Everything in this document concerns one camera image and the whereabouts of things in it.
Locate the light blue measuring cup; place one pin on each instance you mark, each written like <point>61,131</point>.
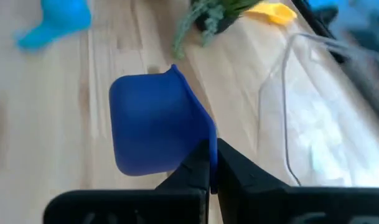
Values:
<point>64,15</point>

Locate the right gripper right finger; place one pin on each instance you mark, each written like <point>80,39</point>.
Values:
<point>270,205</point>

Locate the yellow measuring cup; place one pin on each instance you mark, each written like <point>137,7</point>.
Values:
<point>276,12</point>

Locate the clear plastic basket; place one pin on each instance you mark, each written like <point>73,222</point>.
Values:
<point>332,140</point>

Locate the succulent plant in black pot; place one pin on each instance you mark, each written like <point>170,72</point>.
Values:
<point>214,12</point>

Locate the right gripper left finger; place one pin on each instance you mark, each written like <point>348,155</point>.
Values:
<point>183,205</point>

